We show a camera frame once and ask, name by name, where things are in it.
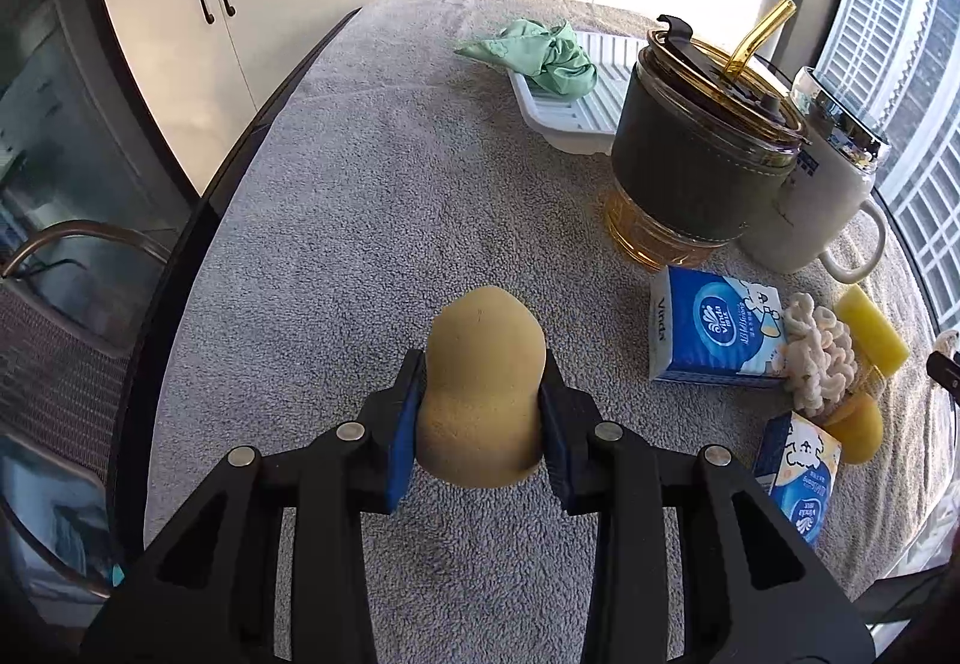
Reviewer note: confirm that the yellow rectangular sponge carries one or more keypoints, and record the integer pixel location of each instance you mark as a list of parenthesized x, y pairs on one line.
[(871, 331)]

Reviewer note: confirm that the blue tissue pack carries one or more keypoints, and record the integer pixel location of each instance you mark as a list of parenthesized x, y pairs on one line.
[(715, 329), (796, 466)]

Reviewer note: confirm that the green cloth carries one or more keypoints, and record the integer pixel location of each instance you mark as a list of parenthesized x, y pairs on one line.
[(549, 56)]

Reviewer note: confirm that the metal mesh chair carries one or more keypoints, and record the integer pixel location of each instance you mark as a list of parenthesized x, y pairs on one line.
[(61, 390)]

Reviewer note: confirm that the white mug chrome lid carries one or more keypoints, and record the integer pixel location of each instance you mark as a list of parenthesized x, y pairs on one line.
[(831, 183)]

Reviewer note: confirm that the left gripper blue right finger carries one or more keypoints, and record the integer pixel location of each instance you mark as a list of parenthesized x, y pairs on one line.
[(565, 428)]

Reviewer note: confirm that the beige gourd makeup sponge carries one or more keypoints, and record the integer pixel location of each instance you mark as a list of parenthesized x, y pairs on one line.
[(479, 424)]

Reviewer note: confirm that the amber glass tumbler green sleeve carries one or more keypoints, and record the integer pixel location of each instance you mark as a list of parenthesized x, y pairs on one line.
[(703, 143)]

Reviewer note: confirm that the grey towel table cover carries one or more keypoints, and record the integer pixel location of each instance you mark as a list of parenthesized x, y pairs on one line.
[(396, 178)]

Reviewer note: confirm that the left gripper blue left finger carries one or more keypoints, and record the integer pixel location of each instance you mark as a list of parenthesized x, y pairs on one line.
[(406, 396)]

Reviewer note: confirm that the yellow round sponge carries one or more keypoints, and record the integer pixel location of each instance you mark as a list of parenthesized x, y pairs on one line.
[(859, 427)]

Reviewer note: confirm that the white plastic tray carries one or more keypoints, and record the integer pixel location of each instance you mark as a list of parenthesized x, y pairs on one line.
[(586, 125)]

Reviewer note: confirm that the white knotted rope toy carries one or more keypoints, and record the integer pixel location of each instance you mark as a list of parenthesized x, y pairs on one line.
[(819, 359)]

